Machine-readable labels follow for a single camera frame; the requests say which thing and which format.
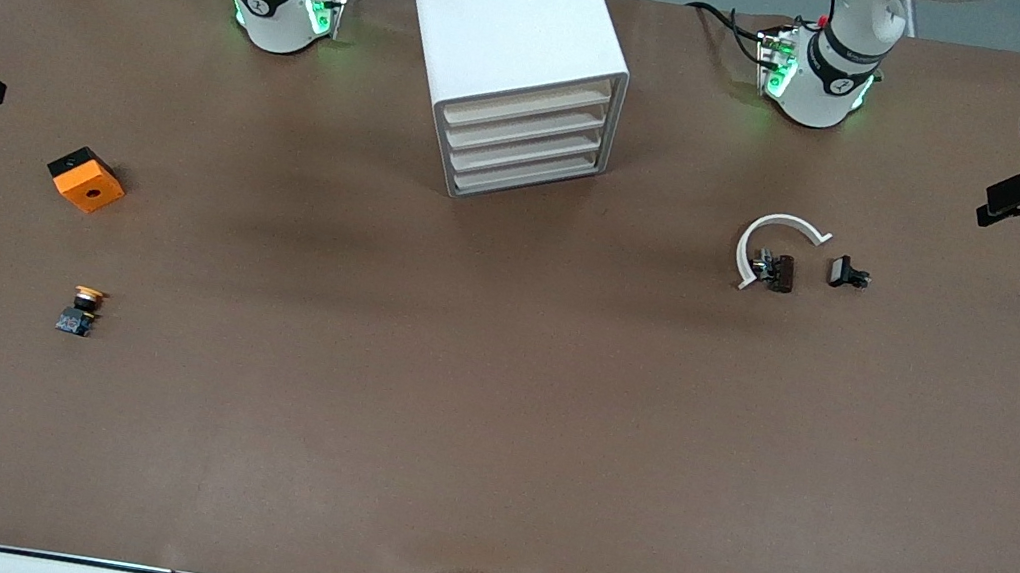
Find orange push button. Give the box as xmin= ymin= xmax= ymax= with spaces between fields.
xmin=53 ymin=282 xmax=111 ymax=341

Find orange and black square block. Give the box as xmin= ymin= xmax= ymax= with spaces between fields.
xmin=41 ymin=141 xmax=131 ymax=219

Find small black clip part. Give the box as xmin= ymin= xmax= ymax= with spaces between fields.
xmin=825 ymin=254 xmax=876 ymax=294

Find dark brown small component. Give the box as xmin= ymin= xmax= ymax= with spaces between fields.
xmin=747 ymin=247 xmax=799 ymax=296

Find white curved ring piece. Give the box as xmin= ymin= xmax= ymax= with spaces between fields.
xmin=730 ymin=207 xmax=835 ymax=303

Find black base cables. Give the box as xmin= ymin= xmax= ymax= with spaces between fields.
xmin=678 ymin=0 xmax=777 ymax=68

